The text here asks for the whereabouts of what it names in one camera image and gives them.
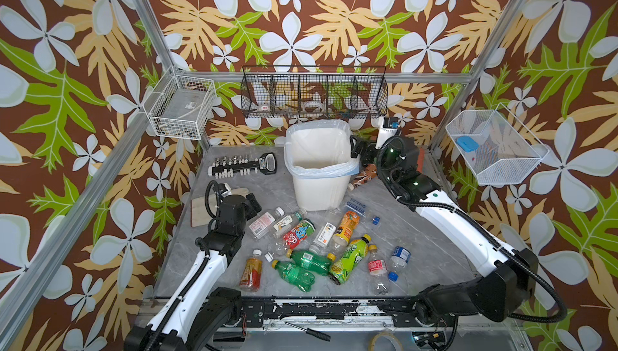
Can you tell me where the clear bottle pink label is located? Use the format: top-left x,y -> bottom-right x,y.
248,207 -> 285,240

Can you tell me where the red tea bottle white cap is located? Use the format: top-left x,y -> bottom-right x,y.
239,249 -> 262,292

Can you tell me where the clear bottle green cap band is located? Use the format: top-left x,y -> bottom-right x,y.
271,208 -> 307,238

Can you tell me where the clear bottle blue label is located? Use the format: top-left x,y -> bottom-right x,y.
389,246 -> 411,282

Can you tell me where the lime green label bottle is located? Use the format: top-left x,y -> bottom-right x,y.
328,234 -> 372,285

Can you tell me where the clear bottle red label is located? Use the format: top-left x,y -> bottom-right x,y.
368,244 -> 389,295

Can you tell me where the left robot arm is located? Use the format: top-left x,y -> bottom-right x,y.
123,180 -> 262,350

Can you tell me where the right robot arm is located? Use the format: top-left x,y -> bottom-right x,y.
350,135 -> 568,326

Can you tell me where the white plastic trash bin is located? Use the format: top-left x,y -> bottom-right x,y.
284,120 -> 358,212

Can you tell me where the clear bin liner bag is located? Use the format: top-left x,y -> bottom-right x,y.
284,120 -> 360,180

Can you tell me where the brown label bottle by case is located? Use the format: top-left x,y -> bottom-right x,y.
348,164 -> 378,191

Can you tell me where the crushed blue label water bottle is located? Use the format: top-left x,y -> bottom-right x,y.
345,198 -> 381,227

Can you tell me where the tape roll in basket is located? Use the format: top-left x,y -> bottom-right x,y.
303,101 -> 324,114

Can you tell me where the red label colourful bottle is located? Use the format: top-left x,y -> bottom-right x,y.
275,219 -> 315,255

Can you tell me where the green bottle yellow cap upper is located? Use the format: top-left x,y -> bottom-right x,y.
286,249 -> 336,276

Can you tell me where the green bottle yellow cap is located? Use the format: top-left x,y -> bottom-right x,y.
286,249 -> 336,276
271,260 -> 315,292

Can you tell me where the green bottle yellow cap lower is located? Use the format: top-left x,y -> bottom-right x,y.
271,260 -> 315,292

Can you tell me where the small white label bottle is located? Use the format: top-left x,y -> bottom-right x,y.
309,222 -> 336,255

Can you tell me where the orange juice label bottle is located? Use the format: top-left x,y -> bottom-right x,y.
329,210 -> 361,256

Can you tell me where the blue object in basket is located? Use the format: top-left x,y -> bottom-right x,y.
455,135 -> 480,153

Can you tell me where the tape roll bottom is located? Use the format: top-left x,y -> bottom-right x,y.
368,331 -> 404,351

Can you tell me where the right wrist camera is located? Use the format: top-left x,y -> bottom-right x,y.
376,117 -> 399,150

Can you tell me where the black socket holder rail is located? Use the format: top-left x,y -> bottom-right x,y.
208,152 -> 278,179

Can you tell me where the black wire wall basket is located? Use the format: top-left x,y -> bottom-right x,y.
240,64 -> 388,120

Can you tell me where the white wire basket right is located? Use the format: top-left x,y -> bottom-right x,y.
446,104 -> 550,187

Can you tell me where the white wire basket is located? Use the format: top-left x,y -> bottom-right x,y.
143,68 -> 217,141
446,104 -> 550,187

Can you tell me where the white wire basket left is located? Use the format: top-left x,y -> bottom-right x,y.
143,68 -> 217,141

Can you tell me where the black handled screwdriver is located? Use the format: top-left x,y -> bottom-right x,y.
284,321 -> 331,341

